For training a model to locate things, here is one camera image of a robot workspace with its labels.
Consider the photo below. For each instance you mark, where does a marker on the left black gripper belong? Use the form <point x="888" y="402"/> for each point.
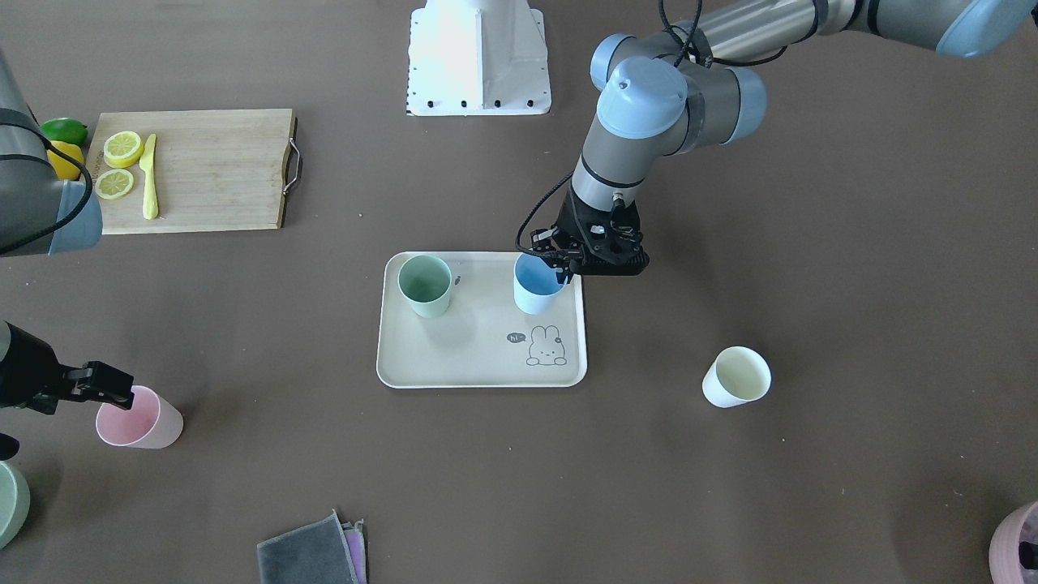
<point x="548" y="242"/>

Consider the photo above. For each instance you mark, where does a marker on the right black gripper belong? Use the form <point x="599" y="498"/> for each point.
<point x="31" y="375"/>

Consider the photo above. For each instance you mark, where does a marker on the blue cup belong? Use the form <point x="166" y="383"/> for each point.
<point x="536" y="284"/>

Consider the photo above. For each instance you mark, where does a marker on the pink cup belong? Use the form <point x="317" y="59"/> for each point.
<point x="150" y="423"/>

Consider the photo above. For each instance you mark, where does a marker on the green cup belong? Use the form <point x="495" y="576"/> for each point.
<point x="425" y="281"/>

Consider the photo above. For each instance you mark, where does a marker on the cream white cup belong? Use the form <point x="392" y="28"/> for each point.
<point x="738" y="375"/>

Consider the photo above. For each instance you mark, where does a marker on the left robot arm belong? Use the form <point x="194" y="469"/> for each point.
<point x="694" y="85"/>

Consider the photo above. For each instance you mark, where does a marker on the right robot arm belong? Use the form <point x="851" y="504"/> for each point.
<point x="48" y="207"/>

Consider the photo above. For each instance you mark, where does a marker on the cream rabbit tray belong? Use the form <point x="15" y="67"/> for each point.
<point x="483" y="340"/>

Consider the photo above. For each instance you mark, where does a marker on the green bowl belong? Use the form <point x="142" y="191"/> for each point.
<point x="15" y="502"/>

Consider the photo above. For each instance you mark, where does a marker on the yellow plastic knife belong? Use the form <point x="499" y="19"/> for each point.
<point x="150" y="202"/>

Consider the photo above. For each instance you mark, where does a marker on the lemon slice lower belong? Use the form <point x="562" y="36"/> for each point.
<point x="113" y="184"/>

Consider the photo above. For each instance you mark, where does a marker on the lemon slice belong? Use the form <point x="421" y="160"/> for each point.
<point x="122" y="150"/>
<point x="113" y="184"/>

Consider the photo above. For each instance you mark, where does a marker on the whole lemon near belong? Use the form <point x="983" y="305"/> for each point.
<point x="65" y="159"/>

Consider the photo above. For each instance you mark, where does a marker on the lemon slice upper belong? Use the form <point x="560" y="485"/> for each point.
<point x="122" y="150"/>

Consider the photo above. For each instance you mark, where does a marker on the bamboo cutting board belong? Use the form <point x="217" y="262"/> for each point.
<point x="223" y="169"/>

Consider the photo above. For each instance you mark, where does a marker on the green lime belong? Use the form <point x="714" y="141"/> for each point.
<point x="65" y="130"/>

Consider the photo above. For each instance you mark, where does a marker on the grey folded cloth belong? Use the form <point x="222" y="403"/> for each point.
<point x="316" y="553"/>

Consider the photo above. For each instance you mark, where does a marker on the purple folded cloth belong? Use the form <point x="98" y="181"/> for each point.
<point x="356" y="544"/>

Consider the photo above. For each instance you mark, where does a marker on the pink bowl with ice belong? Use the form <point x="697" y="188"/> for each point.
<point x="1012" y="550"/>

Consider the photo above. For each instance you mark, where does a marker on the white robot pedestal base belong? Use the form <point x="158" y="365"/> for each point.
<point x="477" y="58"/>

